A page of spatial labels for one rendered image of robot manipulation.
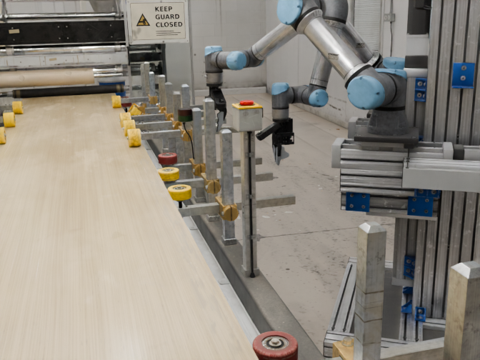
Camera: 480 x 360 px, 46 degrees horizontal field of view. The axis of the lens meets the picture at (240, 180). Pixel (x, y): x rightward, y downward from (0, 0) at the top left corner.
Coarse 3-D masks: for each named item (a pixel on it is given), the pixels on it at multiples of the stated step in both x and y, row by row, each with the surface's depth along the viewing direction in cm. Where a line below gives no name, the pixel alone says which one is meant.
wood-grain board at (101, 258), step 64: (64, 128) 309; (0, 192) 194; (64, 192) 193; (128, 192) 191; (0, 256) 141; (64, 256) 140; (128, 256) 139; (192, 256) 138; (0, 320) 111; (64, 320) 110; (128, 320) 110; (192, 320) 109
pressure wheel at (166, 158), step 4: (160, 156) 237; (164, 156) 236; (168, 156) 236; (172, 156) 237; (176, 156) 239; (160, 160) 238; (164, 160) 237; (168, 160) 236; (172, 160) 237; (176, 160) 240; (164, 164) 237; (168, 164) 237
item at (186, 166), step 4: (256, 156) 252; (260, 156) 252; (216, 160) 248; (220, 160) 248; (236, 160) 247; (240, 160) 248; (256, 160) 250; (260, 160) 250; (172, 164) 241; (176, 164) 242; (180, 164) 242; (184, 164) 242; (188, 164) 242; (216, 164) 245; (220, 164) 246; (236, 164) 248; (240, 164) 248; (256, 164) 250; (180, 168) 241; (184, 168) 242; (188, 168) 242; (216, 168) 246; (220, 168) 246
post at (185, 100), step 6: (186, 84) 255; (180, 90) 257; (186, 90) 254; (186, 96) 255; (186, 102) 256; (186, 126) 259; (186, 144) 261; (186, 150) 262; (186, 156) 262; (186, 162) 263; (186, 174) 265; (192, 174) 265
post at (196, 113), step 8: (192, 112) 233; (200, 112) 233; (200, 120) 234; (192, 128) 236; (200, 128) 235; (200, 136) 236; (200, 144) 237; (200, 152) 238; (200, 160) 238; (200, 176) 240; (200, 192) 242
